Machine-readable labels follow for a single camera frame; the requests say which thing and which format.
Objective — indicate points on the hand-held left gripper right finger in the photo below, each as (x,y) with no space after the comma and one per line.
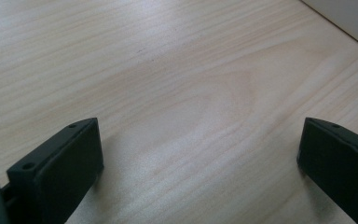
(338,161)

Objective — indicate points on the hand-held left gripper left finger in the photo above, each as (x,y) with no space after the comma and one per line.
(59,168)

